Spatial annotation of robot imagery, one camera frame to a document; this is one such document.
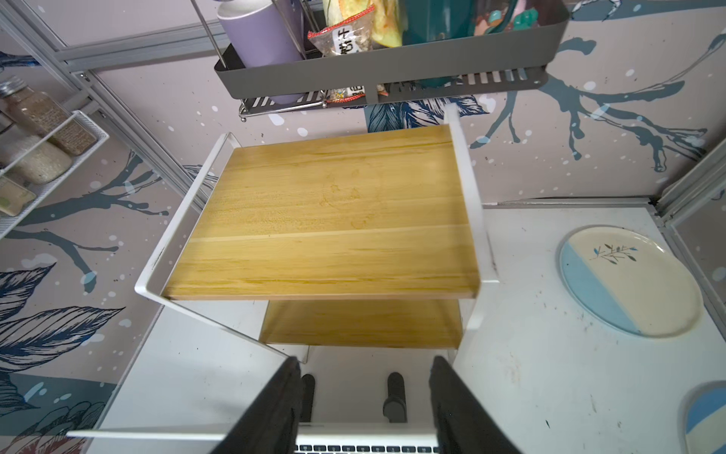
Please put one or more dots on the white wooden two-tier shelf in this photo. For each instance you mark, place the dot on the white wooden two-tier shelf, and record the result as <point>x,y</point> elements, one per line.
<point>372,240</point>

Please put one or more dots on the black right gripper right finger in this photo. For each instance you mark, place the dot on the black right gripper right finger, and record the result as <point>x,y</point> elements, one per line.
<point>462,424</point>

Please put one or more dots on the purple cup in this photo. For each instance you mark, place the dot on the purple cup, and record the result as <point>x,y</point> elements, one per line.
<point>263,32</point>

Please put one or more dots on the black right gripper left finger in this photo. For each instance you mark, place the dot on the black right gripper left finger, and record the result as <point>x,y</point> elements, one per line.
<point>270,424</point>

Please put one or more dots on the blue white striped plate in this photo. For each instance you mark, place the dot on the blue white striped plate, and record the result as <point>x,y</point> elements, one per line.
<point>704,420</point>

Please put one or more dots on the blue cream plate with sprig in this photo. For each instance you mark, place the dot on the blue cream plate with sprig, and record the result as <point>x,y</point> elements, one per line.
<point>629,282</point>

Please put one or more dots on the silver laptop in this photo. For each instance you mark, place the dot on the silver laptop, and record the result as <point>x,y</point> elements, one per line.
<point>311,437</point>

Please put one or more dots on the white wire wall rack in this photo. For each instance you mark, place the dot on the white wire wall rack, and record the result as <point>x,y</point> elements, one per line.
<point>43,191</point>

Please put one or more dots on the grey wall basket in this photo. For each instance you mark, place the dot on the grey wall basket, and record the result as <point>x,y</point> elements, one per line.
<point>502,62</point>

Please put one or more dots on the beige grain spice jar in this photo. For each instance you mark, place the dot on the beige grain spice jar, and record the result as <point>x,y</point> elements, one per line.
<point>36,161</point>

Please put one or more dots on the brown spice jar silver lid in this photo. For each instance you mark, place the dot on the brown spice jar silver lid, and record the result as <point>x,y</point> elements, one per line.
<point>39,113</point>

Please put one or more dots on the small snack packet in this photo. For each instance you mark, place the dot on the small snack packet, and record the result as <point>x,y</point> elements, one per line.
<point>352,35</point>

